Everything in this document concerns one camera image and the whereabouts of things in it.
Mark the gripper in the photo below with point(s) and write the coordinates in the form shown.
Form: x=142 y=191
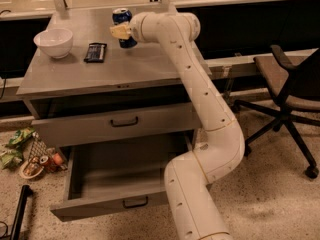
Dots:
x=135 y=26

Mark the blue pepsi can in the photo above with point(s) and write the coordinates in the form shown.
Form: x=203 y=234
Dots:
x=121 y=15

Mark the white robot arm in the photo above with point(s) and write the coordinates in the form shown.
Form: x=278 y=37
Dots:
x=187 y=176

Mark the grey drawer cabinet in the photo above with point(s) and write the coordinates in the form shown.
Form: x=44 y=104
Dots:
x=133 y=78

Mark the grey middle drawer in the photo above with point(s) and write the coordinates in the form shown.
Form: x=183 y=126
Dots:
x=108 y=126

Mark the grey open bottom drawer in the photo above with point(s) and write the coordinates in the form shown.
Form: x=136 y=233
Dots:
x=117 y=176

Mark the red soda can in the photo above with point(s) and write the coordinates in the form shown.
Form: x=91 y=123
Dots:
x=47 y=163

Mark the white bowl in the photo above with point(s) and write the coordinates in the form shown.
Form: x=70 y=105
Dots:
x=55 y=42

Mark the orange fruit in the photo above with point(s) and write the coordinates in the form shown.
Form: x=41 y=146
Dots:
x=58 y=160

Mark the green chip bag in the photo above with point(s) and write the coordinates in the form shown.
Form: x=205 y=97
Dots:
x=10 y=158
x=20 y=137

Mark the small white dish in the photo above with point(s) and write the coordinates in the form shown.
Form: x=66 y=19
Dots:
x=30 y=170

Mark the black office chair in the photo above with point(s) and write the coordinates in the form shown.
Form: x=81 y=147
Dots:
x=293 y=84

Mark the black metal stand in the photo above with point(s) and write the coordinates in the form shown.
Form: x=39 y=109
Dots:
x=24 y=194

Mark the wire mesh basket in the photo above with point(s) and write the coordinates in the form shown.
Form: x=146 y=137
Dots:
x=39 y=149

